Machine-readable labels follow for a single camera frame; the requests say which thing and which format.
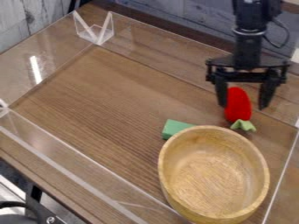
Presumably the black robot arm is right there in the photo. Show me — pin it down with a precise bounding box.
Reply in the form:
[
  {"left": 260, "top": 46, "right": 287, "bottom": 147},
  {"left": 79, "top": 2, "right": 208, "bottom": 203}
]
[{"left": 206, "top": 0, "right": 290, "bottom": 109}]

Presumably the black metal table leg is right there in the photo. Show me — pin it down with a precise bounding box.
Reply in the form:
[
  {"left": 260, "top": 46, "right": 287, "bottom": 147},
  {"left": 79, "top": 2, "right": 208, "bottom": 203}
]
[{"left": 25, "top": 185, "right": 67, "bottom": 224}]

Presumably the green foam block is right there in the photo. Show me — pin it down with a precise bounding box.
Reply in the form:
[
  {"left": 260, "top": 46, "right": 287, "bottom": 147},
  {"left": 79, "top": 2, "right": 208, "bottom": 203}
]
[{"left": 162, "top": 119, "right": 194, "bottom": 140}]

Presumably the wooden oval bowl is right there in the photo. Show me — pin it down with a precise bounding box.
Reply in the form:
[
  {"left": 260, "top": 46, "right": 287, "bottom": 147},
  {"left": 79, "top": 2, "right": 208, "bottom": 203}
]
[{"left": 158, "top": 125, "right": 270, "bottom": 224}]

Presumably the red plush strawberry toy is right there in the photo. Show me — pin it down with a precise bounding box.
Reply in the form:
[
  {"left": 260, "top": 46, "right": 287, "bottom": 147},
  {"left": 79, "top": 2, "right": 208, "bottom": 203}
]
[{"left": 224, "top": 87, "right": 256, "bottom": 131}]

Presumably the black cable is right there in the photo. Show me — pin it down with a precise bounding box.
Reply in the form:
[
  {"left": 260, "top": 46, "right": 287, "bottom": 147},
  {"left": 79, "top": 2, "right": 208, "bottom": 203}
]
[{"left": 0, "top": 200, "right": 29, "bottom": 211}]

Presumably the clear acrylic tray wall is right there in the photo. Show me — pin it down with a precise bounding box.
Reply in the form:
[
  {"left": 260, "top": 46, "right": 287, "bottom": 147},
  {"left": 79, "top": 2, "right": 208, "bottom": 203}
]
[{"left": 0, "top": 8, "right": 299, "bottom": 224}]

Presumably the clear acrylic corner bracket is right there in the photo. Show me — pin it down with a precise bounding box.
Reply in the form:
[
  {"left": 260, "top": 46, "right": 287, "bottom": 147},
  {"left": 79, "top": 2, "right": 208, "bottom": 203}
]
[{"left": 72, "top": 11, "right": 115, "bottom": 46}]

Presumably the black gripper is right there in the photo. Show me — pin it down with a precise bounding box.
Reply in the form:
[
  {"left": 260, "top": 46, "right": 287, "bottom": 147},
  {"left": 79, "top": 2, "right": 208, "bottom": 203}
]
[{"left": 206, "top": 55, "right": 290, "bottom": 110}]

